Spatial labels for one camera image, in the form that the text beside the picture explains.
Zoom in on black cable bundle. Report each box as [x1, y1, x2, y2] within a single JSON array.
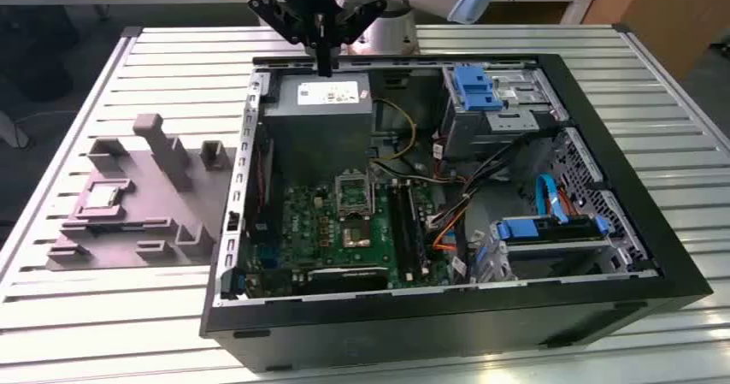
[[427, 127, 558, 231]]

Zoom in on black PC case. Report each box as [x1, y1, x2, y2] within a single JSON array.
[[198, 52, 715, 375]]

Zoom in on yellow wire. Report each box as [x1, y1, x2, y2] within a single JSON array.
[[370, 97, 418, 161]]

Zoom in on black RAM slot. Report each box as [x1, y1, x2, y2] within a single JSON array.
[[387, 180, 412, 281], [402, 180, 434, 276]]

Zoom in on metal socket cover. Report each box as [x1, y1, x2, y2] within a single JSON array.
[[334, 169, 378, 219]]

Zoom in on silver CPU chip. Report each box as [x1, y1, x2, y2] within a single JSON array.
[[84, 185, 122, 208]]

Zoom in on blue drive rail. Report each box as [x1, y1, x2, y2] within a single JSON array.
[[473, 236, 506, 282]]

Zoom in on grey wire bundle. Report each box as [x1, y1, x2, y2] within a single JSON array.
[[370, 160, 459, 185]]

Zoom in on grey parts rack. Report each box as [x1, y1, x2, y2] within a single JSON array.
[[43, 113, 239, 272]]

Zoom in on blue port connector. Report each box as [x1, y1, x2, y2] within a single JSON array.
[[222, 272, 250, 298]]

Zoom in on metal disk bay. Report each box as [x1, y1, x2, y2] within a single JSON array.
[[467, 229, 657, 282]]

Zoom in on green motherboard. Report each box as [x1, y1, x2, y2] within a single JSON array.
[[236, 178, 458, 298]]

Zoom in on orange wire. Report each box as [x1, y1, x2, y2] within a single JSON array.
[[431, 206, 475, 253]]

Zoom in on CPU socket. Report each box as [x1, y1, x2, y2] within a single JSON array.
[[339, 216, 375, 251]]

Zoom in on hard disk in blue carrier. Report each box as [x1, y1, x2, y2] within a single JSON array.
[[494, 213, 613, 243]]

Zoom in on black graphics card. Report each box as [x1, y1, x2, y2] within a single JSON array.
[[295, 266, 392, 293]]

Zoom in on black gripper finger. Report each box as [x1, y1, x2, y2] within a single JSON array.
[[326, 0, 390, 78], [247, 0, 327, 78]]

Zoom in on blue drive latch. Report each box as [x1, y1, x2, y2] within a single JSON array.
[[454, 65, 503, 112]]

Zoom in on metal drive cage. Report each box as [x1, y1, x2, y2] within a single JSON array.
[[442, 65, 571, 158]]

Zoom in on green RAM stick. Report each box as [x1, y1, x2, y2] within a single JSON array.
[[84, 219, 172, 233]]

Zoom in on thin red wire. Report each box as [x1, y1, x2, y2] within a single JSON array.
[[250, 142, 272, 235]]

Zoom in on wooden cabinet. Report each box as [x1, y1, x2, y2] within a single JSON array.
[[585, 0, 730, 80]]

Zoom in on black office chair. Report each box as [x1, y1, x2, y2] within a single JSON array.
[[0, 5, 79, 103]]

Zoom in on blue flat wire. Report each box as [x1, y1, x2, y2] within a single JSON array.
[[535, 173, 571, 225]]

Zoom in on grey power supply unit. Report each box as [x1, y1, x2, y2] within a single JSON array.
[[259, 74, 378, 184]]

